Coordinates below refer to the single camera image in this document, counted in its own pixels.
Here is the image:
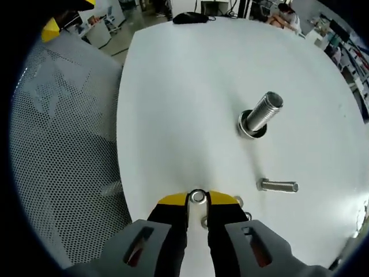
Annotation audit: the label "grey mesh office chair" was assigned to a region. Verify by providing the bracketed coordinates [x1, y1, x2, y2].
[10, 36, 131, 268]

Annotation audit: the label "large threaded steel stud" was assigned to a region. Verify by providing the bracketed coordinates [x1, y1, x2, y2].
[245, 91, 284, 136]

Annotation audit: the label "white storage shelves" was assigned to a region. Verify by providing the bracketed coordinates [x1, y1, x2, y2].
[324, 17, 369, 98]

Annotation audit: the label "small threaded steel stud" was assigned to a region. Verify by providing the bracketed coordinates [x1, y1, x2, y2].
[257, 178, 300, 194]

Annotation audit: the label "large dark washer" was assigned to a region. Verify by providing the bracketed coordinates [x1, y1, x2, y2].
[250, 123, 268, 140]
[238, 109, 268, 140]

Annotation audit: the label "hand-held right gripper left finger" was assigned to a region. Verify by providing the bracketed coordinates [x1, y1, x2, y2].
[66, 192, 191, 277]

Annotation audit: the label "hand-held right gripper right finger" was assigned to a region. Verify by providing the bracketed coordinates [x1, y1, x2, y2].
[205, 190, 333, 277]

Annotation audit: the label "black bag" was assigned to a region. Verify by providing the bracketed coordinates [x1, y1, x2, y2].
[172, 12, 209, 25]

